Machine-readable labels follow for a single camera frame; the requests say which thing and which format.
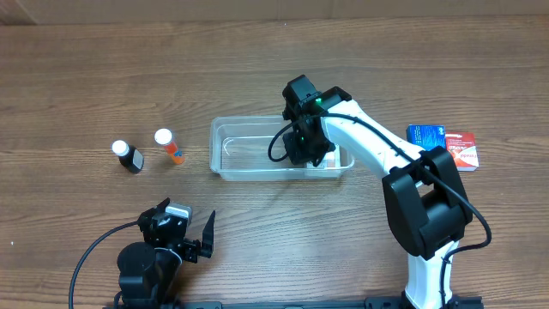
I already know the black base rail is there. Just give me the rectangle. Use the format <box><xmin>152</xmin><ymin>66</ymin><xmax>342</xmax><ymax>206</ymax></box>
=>
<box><xmin>102</xmin><ymin>295</ymin><xmax>486</xmax><ymax>309</ymax></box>

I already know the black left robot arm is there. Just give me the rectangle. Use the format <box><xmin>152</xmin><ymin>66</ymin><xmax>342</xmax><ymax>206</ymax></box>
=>
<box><xmin>117</xmin><ymin>198</ymin><xmax>215</xmax><ymax>308</ymax></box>

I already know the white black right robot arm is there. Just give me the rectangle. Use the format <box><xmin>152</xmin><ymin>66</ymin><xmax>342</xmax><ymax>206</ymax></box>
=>
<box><xmin>277</xmin><ymin>76</ymin><xmax>473</xmax><ymax>308</ymax></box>

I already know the orange tablet tube white cap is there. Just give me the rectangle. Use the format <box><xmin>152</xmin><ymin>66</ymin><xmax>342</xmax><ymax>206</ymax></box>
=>
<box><xmin>154</xmin><ymin>128</ymin><xmax>184</xmax><ymax>165</ymax></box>

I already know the red medicine box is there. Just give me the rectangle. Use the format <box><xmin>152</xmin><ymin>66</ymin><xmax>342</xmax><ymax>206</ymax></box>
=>
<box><xmin>445</xmin><ymin>132</ymin><xmax>480</xmax><ymax>172</ymax></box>

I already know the white blue plaster box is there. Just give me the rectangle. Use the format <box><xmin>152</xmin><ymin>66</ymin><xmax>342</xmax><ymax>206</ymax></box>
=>
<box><xmin>305</xmin><ymin>145</ymin><xmax>341</xmax><ymax>169</ymax></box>

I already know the blue medicine box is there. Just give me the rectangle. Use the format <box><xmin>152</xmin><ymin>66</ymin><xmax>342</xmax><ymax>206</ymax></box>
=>
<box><xmin>406</xmin><ymin>124</ymin><xmax>446</xmax><ymax>150</ymax></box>

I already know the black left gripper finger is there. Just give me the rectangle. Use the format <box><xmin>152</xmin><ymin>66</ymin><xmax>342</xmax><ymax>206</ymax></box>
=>
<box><xmin>201</xmin><ymin>210</ymin><xmax>215</xmax><ymax>258</ymax></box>
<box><xmin>154</xmin><ymin>197</ymin><xmax>171</xmax><ymax>213</ymax></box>

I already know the clear plastic container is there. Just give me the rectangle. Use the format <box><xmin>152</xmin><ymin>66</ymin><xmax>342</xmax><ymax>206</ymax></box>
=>
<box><xmin>209</xmin><ymin>116</ymin><xmax>355</xmax><ymax>181</ymax></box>

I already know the dark brown medicine bottle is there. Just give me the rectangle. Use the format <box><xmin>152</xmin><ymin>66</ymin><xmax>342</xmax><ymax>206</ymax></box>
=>
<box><xmin>112</xmin><ymin>140</ymin><xmax>144</xmax><ymax>174</ymax></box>

